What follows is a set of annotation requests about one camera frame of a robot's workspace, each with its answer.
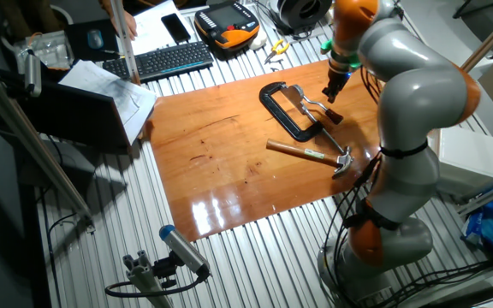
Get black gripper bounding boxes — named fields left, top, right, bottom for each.
left=321, top=68, right=353, bottom=104

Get chrome lever with brown knob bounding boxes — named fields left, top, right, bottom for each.
left=300, top=94, right=345, bottom=126

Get black C-clamp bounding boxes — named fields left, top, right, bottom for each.
left=258, top=80, right=347, bottom=154

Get forearm in brown sleeve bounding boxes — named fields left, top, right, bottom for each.
left=96, top=0, right=123, bottom=14

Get person's bare hand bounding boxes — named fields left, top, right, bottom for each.
left=109, top=9, right=140, bottom=42

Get white rounded object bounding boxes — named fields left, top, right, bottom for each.
left=248, top=28, right=269, bottom=51

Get orange and grey teach pendant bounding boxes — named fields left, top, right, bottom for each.
left=193, top=0, right=261, bottom=52

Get glossy wooden board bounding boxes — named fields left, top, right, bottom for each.
left=143, top=59, right=387, bottom=243

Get white plastic box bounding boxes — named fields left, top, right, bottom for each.
left=428, top=127, right=493, bottom=198

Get black smartphone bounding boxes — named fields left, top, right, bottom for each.
left=160, top=12, right=192, bottom=44

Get black keyboard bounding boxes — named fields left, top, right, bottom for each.
left=102, top=40, right=216, bottom=84

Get plain white paper sheet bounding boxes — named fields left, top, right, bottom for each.
left=129, top=0, right=196, bottom=56

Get blue computer mouse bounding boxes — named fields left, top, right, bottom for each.
left=86, top=28, right=104, bottom=50

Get black laptop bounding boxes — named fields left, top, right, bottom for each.
left=15, top=79, right=145, bottom=151

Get black mouse pad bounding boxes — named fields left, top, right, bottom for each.
left=64, top=19, right=122, bottom=63

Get clear plastic bag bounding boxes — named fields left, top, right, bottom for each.
left=13, top=30, right=75, bottom=74

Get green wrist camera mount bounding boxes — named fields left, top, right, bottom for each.
left=319, top=38, right=361, bottom=72

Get wooden handled claw hammer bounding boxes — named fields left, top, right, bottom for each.
left=265, top=139, right=354, bottom=176

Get yellow handled pliers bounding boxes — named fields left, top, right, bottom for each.
left=264, top=38, right=291, bottom=65

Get aluminium frame bar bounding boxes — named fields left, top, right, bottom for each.
left=458, top=175, right=493, bottom=217
left=0, top=59, right=96, bottom=234
left=458, top=2, right=493, bottom=78
left=109, top=0, right=141, bottom=86

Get silver camera with blue cap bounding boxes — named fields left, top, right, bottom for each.
left=158, top=224, right=211, bottom=277

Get short aluminium camera post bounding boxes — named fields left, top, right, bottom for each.
left=122, top=250, right=175, bottom=308

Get black camera cable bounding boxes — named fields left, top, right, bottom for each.
left=104, top=273, right=211, bottom=299

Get silver cylindrical camera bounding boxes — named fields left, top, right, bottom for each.
left=23, top=49, right=43, bottom=98

